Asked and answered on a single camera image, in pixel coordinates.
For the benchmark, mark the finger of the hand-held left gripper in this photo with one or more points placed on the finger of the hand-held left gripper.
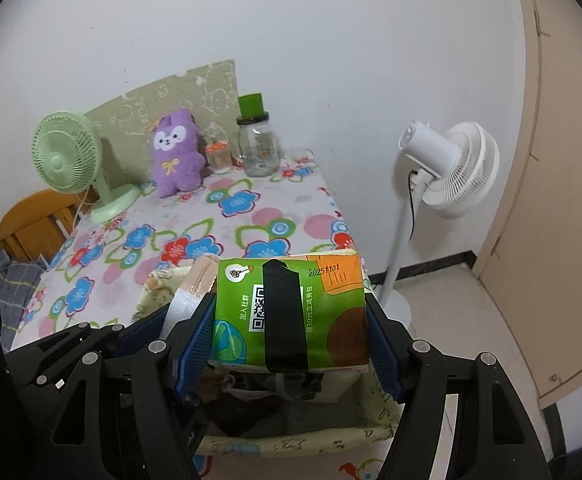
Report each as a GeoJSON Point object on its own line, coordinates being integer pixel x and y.
{"type": "Point", "coordinates": [197, 430]}
{"type": "Point", "coordinates": [141, 330]}

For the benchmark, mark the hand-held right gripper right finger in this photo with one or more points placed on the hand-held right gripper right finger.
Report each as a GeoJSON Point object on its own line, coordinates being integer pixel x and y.
{"type": "Point", "coordinates": [383, 355]}

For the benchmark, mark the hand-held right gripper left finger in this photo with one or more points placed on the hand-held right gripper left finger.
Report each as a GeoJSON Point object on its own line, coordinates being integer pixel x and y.
{"type": "Point", "coordinates": [196, 350]}

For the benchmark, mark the white beige plastic packet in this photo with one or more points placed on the white beige plastic packet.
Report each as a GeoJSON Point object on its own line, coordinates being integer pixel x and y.
{"type": "Point", "coordinates": [186, 305]}

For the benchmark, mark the green tissue pack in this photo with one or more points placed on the green tissue pack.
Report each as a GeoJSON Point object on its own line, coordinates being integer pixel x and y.
{"type": "Point", "coordinates": [336, 310]}

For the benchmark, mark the yellow printed storage box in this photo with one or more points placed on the yellow printed storage box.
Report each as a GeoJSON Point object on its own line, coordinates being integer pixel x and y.
{"type": "Point", "coordinates": [281, 442]}

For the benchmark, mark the grey plaid bedding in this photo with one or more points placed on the grey plaid bedding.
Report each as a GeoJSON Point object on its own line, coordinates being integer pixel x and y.
{"type": "Point", "coordinates": [16, 285]}

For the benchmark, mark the black plastic bag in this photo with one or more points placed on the black plastic bag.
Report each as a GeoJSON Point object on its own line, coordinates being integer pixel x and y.
{"type": "Point", "coordinates": [251, 410]}

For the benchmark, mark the wooden chair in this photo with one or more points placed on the wooden chair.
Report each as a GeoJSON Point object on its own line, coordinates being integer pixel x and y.
{"type": "Point", "coordinates": [26, 220]}

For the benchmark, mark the floral tablecloth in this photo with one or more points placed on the floral tablecloth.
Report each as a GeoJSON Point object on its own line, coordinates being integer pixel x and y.
{"type": "Point", "coordinates": [196, 220]}

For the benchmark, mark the green desk fan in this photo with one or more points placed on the green desk fan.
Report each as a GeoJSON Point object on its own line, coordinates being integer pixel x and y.
{"type": "Point", "coordinates": [63, 160]}

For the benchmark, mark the purple plush toy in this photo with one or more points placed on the purple plush toy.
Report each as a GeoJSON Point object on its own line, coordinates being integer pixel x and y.
{"type": "Point", "coordinates": [173, 160]}

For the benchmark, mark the small jar orange lid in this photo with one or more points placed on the small jar orange lid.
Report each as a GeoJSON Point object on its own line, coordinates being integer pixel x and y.
{"type": "Point", "coordinates": [218, 159]}

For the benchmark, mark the white standing fan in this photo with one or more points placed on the white standing fan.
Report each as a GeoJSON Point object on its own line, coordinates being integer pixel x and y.
{"type": "Point", "coordinates": [461, 170]}

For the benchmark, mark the glass bottle green cap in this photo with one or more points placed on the glass bottle green cap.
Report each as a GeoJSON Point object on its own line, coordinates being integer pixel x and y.
{"type": "Point", "coordinates": [258, 150]}

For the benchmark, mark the green printed board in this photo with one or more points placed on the green printed board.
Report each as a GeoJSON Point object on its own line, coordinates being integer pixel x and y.
{"type": "Point", "coordinates": [131, 110]}

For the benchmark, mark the beige door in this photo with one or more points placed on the beige door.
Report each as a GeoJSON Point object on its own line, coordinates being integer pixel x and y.
{"type": "Point", "coordinates": [571, 210]}

